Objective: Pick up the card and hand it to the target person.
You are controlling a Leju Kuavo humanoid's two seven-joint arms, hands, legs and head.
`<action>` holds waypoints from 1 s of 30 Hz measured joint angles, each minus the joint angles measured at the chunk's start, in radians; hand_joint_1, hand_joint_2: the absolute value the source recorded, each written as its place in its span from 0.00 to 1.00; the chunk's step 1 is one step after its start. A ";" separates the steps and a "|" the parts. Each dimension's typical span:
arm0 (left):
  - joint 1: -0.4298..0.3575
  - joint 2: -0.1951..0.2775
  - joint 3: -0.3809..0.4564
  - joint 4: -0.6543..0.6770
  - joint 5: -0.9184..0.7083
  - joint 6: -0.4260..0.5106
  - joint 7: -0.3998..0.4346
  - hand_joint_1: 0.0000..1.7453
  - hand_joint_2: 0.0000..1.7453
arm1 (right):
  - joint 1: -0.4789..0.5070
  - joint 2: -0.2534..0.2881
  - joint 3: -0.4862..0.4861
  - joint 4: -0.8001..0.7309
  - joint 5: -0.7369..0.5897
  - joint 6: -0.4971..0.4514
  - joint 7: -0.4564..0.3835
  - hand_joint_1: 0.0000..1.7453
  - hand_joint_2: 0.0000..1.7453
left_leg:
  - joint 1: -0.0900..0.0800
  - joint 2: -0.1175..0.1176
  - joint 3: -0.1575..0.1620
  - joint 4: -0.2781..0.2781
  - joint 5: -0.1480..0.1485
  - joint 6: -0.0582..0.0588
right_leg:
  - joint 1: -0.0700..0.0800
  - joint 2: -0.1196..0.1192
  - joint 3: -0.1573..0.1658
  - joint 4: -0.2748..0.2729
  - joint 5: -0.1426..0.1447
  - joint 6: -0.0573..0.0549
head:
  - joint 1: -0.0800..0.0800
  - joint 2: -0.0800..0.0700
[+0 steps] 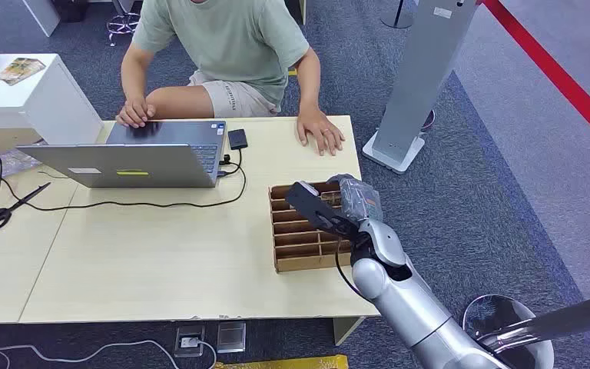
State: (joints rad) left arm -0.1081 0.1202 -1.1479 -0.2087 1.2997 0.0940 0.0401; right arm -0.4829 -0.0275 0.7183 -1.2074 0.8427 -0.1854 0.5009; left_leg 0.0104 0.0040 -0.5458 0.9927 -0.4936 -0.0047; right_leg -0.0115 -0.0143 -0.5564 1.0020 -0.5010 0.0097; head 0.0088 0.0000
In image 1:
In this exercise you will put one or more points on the yellow floor strip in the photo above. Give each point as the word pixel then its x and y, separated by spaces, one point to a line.
pixel 285 363

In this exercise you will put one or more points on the black round stand base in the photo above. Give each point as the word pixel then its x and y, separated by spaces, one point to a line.
pixel 397 20

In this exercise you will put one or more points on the beige table leg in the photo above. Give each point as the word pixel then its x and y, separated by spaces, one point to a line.
pixel 347 328

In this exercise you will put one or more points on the colourful booklet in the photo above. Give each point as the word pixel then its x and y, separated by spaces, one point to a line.
pixel 20 70

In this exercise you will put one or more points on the person's left hand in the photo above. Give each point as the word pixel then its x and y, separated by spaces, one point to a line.
pixel 319 130

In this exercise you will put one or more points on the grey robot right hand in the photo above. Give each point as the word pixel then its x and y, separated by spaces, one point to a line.
pixel 360 199

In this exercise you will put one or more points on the person's left forearm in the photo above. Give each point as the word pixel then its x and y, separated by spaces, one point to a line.
pixel 309 91

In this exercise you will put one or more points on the chrome chair base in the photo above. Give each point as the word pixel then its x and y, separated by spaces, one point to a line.
pixel 123 23

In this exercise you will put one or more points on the grey laptop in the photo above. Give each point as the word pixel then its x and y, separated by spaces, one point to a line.
pixel 122 165

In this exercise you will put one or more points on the closed floor socket cover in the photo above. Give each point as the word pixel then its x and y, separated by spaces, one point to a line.
pixel 231 337

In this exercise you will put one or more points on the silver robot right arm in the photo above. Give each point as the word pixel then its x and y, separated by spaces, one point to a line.
pixel 407 300

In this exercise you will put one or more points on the person's right hand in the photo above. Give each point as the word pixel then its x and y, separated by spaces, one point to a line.
pixel 134 112

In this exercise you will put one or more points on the black scissors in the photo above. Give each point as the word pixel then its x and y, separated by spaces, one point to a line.
pixel 26 198

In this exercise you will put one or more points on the white cabinet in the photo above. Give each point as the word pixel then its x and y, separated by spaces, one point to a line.
pixel 58 109

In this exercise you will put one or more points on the cardboard divider box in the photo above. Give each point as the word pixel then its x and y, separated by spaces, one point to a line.
pixel 295 240

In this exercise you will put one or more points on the chrome stanchion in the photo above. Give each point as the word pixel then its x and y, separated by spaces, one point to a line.
pixel 554 323

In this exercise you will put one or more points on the grey standing kiosk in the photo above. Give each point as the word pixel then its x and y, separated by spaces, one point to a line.
pixel 417 86

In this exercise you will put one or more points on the white furniture panel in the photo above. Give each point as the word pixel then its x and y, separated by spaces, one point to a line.
pixel 40 15

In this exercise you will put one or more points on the red barrier belt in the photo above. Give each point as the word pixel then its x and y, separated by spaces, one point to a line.
pixel 554 74

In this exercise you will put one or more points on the clear plastic bag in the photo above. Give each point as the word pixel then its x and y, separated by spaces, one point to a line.
pixel 10 163

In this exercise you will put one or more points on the person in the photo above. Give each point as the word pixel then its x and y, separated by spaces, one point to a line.
pixel 224 40

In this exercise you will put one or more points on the floor socket with plug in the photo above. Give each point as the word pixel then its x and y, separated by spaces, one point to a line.
pixel 189 341

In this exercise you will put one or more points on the person's right forearm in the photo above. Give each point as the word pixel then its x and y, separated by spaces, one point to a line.
pixel 135 79

